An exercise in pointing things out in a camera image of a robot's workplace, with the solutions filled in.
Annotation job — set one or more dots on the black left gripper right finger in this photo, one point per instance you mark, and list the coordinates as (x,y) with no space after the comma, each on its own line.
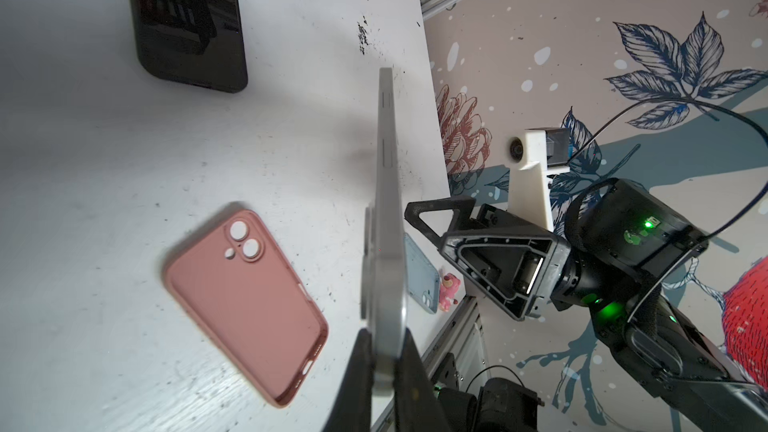
(416,407)

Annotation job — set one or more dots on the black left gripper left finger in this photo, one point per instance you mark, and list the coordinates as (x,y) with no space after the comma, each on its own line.
(351,411)

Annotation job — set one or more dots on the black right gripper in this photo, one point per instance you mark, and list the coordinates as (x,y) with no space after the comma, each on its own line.
(618,244)

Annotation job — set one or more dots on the light blue phone case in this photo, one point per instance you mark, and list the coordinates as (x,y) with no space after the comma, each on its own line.
(423,277)

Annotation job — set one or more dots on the black phone horizontal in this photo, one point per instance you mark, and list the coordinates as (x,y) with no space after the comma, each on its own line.
(384,279)

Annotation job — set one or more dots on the pink phone case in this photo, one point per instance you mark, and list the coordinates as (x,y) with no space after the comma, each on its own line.
(238,286)

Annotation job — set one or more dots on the black phone diagonal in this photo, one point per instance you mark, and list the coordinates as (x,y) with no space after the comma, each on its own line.
(194,42)

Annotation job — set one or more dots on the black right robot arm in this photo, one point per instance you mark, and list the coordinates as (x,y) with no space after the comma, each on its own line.
(662,350)

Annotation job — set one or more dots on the pink toy figure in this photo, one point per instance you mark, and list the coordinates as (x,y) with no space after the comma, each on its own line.
(448,289)

